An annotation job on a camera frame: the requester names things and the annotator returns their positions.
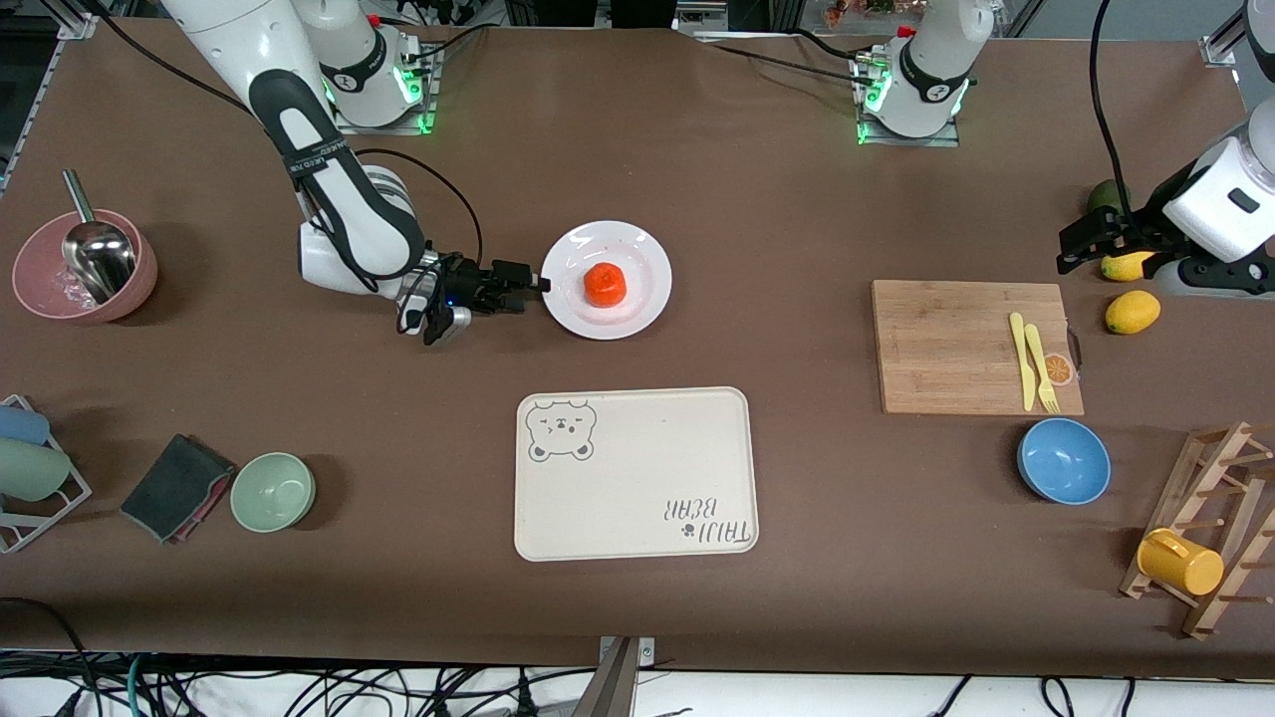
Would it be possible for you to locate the black right arm base cable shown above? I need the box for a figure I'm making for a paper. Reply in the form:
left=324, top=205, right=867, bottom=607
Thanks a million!
left=403, top=20, right=491, bottom=73

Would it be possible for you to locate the grey metal camera bracket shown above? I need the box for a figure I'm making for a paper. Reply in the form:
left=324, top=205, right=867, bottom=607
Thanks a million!
left=573, top=635, right=658, bottom=717

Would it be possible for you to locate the pale green bowl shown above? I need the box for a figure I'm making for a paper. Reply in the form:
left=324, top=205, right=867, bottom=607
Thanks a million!
left=229, top=452, right=318, bottom=534

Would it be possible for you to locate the yellow mug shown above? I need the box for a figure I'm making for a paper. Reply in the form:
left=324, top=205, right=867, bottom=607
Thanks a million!
left=1137, top=528, right=1225, bottom=598

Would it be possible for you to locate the white wire cup rack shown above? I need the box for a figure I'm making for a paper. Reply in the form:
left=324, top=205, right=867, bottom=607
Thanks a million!
left=0, top=394, right=94, bottom=555

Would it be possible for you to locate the dark grey folded cloth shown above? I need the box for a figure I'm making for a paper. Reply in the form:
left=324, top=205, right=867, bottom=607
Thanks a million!
left=120, top=433, right=238, bottom=545

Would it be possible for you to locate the aluminium frame post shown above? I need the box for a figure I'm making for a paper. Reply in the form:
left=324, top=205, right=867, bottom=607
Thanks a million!
left=55, top=0, right=101, bottom=41
left=1200, top=0, right=1264, bottom=69

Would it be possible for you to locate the blue bowl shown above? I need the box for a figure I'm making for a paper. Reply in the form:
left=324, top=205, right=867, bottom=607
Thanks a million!
left=1016, top=417, right=1113, bottom=506

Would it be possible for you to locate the wooden cup drying rack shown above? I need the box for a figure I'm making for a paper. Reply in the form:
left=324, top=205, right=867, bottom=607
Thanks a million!
left=1119, top=421, right=1275, bottom=640

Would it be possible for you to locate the black left arm base cable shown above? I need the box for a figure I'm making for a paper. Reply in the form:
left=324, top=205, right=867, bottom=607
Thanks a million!
left=695, top=40, right=870, bottom=83

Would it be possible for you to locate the yellow plastic fork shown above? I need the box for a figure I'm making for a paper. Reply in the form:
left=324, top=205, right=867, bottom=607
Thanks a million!
left=1024, top=323, right=1061, bottom=414

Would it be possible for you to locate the pink bowl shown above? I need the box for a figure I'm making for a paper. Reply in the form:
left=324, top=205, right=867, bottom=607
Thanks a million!
left=11, top=207, right=159, bottom=325

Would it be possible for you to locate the cream tray with bear print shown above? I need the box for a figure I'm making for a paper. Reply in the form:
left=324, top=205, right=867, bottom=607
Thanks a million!
left=513, top=386, right=760, bottom=564

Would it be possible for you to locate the white round plate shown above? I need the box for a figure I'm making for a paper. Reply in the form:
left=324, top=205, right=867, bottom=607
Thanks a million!
left=541, top=220, right=673, bottom=342

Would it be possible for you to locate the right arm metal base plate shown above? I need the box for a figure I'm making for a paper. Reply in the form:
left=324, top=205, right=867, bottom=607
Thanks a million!
left=329, top=40, right=441, bottom=136

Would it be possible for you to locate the yellow plastic knife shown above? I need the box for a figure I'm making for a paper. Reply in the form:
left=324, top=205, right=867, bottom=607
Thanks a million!
left=1009, top=312, right=1038, bottom=412

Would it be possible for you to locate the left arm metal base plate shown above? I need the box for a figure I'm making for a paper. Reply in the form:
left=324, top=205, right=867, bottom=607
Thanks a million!
left=853, top=50, right=962, bottom=148

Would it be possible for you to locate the orange mandarin fruit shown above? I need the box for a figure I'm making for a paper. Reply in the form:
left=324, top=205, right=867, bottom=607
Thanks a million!
left=583, top=262, right=630, bottom=308

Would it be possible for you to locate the black arm base cable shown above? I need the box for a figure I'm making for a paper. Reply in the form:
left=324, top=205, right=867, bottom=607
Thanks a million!
left=695, top=40, right=870, bottom=83
left=403, top=20, right=491, bottom=73

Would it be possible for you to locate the metal scoop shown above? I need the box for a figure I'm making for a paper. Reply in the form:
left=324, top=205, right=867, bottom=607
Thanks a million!
left=60, top=169, right=137, bottom=305

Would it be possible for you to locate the pale green cup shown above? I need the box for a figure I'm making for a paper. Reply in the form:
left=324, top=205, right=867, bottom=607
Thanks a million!
left=0, top=438, right=73, bottom=503

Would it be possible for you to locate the wooden cutting board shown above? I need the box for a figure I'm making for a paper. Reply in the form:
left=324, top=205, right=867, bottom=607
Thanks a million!
left=872, top=280, right=1086, bottom=417

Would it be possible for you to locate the pale blue cup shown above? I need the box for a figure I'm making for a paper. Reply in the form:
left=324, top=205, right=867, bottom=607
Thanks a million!
left=0, top=404, right=51, bottom=447

